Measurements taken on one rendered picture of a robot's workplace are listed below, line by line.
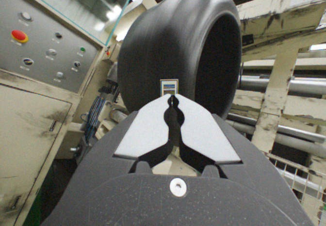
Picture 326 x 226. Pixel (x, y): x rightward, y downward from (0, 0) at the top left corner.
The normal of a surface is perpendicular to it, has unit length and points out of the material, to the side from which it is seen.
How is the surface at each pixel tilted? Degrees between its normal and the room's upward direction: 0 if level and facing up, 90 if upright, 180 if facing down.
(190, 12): 85
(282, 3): 90
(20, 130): 90
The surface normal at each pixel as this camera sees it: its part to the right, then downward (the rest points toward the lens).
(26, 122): 0.70, 0.21
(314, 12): -0.37, 0.92
